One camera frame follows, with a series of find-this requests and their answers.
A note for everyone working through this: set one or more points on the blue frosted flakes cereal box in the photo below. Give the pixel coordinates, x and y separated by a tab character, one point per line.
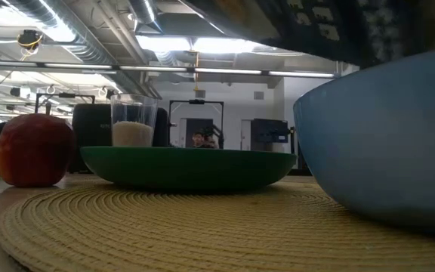
315	26

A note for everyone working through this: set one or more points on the red apple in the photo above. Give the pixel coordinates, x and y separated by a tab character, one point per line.
34	151

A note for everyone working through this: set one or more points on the person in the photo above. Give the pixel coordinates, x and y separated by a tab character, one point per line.
199	140

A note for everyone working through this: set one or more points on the black gantry stand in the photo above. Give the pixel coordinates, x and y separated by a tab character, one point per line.
196	101

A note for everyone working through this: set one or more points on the green plate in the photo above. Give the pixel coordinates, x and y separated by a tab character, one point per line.
187	168

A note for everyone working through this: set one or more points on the black boxy machine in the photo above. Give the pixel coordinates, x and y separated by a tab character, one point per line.
269	130

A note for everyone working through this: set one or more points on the clear glass of milk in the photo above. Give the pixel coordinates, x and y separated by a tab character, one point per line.
132	124

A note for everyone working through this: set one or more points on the long ceiling light strip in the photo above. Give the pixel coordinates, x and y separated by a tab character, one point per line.
157	68

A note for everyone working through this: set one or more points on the yellow round woven placemat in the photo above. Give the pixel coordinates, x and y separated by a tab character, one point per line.
202	234

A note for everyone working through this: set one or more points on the blue bowl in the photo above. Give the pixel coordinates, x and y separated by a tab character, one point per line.
391	151

